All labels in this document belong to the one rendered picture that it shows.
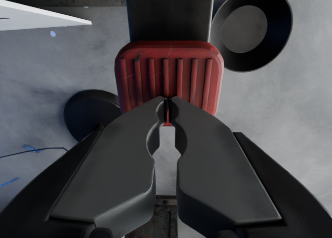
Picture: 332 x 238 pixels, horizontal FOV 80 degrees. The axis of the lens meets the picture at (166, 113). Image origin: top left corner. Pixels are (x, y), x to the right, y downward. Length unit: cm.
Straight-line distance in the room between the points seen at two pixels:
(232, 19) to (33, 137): 117
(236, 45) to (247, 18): 10
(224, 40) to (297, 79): 39
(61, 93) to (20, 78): 19
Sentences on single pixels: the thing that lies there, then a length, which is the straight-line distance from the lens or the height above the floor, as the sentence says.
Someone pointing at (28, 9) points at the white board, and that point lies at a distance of 60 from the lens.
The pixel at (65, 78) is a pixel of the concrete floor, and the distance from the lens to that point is 105.
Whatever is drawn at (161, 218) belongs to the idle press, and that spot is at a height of 13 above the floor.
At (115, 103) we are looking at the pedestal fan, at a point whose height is 3.
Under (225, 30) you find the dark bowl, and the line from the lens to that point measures 90.
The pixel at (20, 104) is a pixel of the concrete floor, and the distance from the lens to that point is 125.
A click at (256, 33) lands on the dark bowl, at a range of 94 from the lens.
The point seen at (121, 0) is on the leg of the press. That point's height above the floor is 3.
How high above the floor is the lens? 86
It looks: 58 degrees down
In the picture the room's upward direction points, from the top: 177 degrees counter-clockwise
